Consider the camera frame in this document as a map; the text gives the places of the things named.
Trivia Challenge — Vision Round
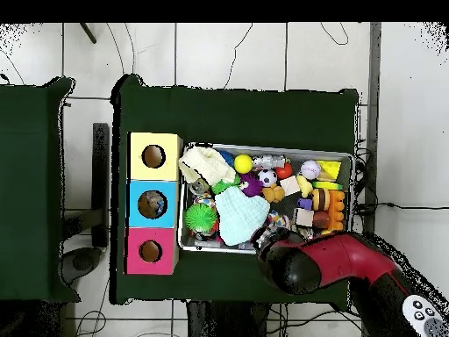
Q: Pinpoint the pale yellow cloth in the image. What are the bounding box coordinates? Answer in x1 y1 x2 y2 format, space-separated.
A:
178 143 238 187

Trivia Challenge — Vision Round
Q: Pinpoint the mint green cloth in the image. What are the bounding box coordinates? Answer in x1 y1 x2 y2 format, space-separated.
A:
213 186 271 247

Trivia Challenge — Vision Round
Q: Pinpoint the green fuzzy toy with eyes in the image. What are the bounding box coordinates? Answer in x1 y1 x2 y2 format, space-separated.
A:
184 202 219 235

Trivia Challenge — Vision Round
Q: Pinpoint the clear mesh bin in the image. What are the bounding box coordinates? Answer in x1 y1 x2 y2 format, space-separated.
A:
178 143 355 260

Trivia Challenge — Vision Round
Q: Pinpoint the wooden box with three holes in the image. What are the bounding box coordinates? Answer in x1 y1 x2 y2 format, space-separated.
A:
125 130 185 277

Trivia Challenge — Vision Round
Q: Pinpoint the small green spiky toy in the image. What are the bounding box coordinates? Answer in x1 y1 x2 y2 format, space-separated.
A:
211 175 243 195

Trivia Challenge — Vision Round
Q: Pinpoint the crushed silver can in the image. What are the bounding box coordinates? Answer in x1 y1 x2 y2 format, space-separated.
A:
189 176 210 197

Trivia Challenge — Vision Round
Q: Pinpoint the purple fuzzy toy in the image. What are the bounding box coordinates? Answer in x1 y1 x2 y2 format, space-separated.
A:
239 174 267 199

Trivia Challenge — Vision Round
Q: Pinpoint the yellow ball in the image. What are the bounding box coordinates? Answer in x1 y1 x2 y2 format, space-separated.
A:
233 154 254 175

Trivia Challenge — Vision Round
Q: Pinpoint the blue spiky ball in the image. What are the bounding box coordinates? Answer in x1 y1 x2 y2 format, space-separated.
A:
216 148 236 168

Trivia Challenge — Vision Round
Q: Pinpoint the small soccer ball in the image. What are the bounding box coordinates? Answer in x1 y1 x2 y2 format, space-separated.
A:
257 168 278 189

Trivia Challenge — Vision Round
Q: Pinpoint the orange plush toy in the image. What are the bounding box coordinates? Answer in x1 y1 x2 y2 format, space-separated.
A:
262 184 287 205

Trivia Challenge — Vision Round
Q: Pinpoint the silver robot toy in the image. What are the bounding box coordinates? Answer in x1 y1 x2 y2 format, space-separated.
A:
252 154 288 171

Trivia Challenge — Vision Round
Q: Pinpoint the small red ball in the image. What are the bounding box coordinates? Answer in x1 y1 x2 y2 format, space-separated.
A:
274 162 294 182

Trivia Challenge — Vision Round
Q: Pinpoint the white multicoloured printed packet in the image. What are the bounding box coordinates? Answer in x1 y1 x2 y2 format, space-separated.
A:
267 212 292 230

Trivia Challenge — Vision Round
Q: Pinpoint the small wooden block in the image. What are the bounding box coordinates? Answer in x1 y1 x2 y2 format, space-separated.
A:
280 176 303 197

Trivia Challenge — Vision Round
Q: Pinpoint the yellow duck toy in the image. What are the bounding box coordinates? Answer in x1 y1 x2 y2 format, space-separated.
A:
295 174 315 197

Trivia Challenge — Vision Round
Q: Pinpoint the tan wooden cube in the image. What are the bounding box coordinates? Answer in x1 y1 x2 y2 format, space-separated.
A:
294 208 317 228

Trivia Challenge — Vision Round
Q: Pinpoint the white baseball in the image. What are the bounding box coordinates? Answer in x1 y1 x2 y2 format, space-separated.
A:
299 158 321 180

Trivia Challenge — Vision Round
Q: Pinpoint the brown toy football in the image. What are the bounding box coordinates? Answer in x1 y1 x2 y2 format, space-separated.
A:
313 211 332 230

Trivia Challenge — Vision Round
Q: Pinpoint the yellow toy banana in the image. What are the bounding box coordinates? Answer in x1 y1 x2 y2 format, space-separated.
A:
313 181 346 191

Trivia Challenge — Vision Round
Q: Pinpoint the orange spiky toy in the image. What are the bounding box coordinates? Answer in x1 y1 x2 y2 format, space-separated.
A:
326 190 347 233

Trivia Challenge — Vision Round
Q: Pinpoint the dark green side table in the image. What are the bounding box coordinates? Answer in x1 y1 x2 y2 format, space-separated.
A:
0 75 80 305

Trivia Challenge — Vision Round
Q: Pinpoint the black floor cable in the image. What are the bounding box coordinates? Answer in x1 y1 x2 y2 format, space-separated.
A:
353 143 449 215

